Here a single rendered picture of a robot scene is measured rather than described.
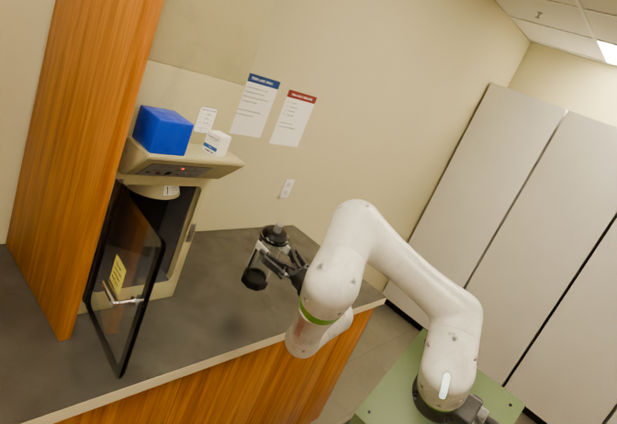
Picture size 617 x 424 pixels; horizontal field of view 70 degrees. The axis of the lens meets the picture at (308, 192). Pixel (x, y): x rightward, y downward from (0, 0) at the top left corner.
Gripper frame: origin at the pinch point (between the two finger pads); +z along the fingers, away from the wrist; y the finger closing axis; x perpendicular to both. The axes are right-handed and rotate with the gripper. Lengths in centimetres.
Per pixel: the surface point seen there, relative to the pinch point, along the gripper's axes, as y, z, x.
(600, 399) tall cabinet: -250, -124, 86
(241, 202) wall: -34, 56, 23
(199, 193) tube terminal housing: 23.5, 17.1, -12.6
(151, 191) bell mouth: 40.5, 17.3, -14.3
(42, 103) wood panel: 62, 49, -25
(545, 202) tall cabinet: -258, -19, -8
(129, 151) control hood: 53, 12, -31
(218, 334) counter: 20.9, -11.5, 24.5
